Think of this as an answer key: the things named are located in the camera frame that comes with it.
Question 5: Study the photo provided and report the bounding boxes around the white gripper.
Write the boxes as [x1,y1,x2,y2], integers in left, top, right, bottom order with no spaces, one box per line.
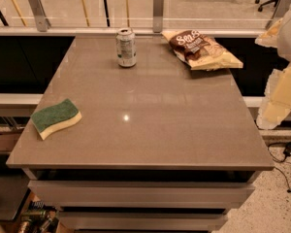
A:
[255,6,291,130]

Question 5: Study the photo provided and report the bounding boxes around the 7up soda can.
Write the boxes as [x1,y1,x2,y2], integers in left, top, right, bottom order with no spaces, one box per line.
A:
[115,27,137,68]

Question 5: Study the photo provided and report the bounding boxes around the green and yellow sponge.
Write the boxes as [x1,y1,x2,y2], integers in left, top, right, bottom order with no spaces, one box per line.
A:
[31,99,81,140]

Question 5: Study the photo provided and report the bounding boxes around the brown chip bag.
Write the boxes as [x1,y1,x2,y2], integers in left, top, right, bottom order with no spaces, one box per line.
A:
[162,30,243,71]

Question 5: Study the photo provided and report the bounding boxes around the upper grey drawer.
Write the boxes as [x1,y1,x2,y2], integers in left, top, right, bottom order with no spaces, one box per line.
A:
[29,181,254,209]

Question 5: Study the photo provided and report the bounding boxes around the grey drawer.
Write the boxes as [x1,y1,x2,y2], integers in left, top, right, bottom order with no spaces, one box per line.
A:
[29,181,254,209]
[59,212,227,231]

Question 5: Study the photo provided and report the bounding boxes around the lower grey drawer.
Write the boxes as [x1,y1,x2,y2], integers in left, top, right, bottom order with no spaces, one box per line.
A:
[59,212,227,231]

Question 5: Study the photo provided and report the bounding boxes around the cans in box below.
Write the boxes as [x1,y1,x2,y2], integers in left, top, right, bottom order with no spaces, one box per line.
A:
[17,201,58,233]

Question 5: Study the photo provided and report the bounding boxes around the right metal railing bracket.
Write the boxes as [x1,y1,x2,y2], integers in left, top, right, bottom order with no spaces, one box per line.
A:
[266,0,291,29]

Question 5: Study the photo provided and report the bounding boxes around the metal railing bracket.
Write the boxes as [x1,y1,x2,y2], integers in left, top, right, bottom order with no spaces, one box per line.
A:
[152,0,164,33]
[266,0,291,29]
[28,0,50,32]

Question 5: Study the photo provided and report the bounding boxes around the black power adapter with cable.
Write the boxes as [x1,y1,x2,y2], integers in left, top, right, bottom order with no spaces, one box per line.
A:
[267,142,291,193]

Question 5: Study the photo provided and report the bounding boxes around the middle metal railing bracket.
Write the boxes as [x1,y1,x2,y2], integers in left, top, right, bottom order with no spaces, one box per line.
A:
[152,0,164,33]

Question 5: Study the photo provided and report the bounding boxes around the left metal railing bracket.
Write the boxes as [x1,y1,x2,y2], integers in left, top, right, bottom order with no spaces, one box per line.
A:
[28,0,50,32]

